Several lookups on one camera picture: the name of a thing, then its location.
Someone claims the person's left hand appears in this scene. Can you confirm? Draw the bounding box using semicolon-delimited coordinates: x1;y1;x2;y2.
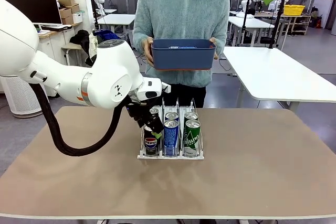
209;37;220;61

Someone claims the green Chilsung cider can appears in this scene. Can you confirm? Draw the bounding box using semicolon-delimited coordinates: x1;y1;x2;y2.
183;112;199;122
183;120;201;157

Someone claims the dark clothes pile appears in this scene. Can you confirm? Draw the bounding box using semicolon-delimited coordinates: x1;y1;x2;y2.
69;29;134;67

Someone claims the black stand pole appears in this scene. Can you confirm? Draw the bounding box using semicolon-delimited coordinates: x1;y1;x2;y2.
236;0;253;48

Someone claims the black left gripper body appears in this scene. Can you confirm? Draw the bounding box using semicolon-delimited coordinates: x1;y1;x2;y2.
128;97;162;128

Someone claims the blue plastic bin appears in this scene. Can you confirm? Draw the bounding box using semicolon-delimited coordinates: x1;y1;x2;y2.
151;38;217;71

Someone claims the cream white garment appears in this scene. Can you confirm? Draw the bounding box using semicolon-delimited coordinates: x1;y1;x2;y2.
88;34;99;59

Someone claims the wooden shelf rack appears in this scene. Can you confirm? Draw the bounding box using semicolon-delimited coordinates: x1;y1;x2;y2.
288;14;312;36

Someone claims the right forearm teal sleeve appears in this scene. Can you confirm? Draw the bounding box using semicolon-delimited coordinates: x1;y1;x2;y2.
132;28;154;51

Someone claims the white air purifier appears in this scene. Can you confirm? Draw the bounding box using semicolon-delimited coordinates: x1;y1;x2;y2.
0;76;49;119

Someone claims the person in teal fleece jacket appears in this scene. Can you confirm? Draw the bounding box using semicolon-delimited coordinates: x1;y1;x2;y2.
132;0;231;109

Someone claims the white background table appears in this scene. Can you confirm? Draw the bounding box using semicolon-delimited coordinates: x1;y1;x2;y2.
97;14;136;33
228;16;276;49

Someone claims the white can dispenser rack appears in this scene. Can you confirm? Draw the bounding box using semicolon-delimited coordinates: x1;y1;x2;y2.
136;97;205;161

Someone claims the blue jacket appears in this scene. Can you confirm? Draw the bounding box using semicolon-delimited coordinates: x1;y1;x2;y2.
93;30;121;41

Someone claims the black tripod pole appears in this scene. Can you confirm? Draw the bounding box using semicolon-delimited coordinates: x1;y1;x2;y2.
267;0;288;49

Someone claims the left forearm teal sleeve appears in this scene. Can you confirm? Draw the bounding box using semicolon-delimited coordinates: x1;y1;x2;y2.
214;28;231;59

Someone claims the yellow plastic crate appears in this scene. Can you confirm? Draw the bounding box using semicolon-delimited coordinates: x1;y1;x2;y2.
283;4;306;16

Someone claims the white rolling side table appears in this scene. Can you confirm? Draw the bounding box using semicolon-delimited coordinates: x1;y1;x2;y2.
61;43;91;66

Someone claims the large white table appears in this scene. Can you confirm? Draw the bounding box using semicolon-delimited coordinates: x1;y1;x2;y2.
222;47;336;113

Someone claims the white desk cabinet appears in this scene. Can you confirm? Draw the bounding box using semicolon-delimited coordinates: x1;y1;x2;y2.
36;24;79;98

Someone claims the person's right hand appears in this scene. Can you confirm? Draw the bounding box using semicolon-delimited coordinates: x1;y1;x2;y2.
143;37;155;67

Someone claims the black computer monitor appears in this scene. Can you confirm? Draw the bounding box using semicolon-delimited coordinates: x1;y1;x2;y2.
0;0;63;25

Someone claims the small cardboard box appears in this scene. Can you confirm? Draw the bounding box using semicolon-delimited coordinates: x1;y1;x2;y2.
59;7;74;19

